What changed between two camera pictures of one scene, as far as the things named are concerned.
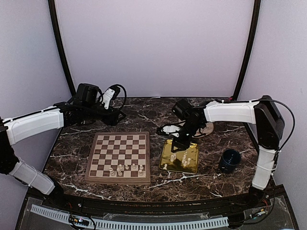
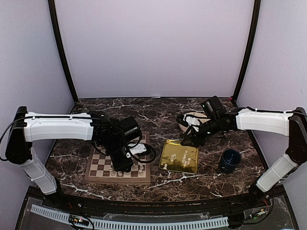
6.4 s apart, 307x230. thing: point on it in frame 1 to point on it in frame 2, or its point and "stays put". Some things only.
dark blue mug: [230, 160] stays put
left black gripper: [111, 119] to [123, 166]
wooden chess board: [119, 158] stays put
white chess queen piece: [112, 174] stays put
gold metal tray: [184, 161] stays put
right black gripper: [183, 144] to [194, 137]
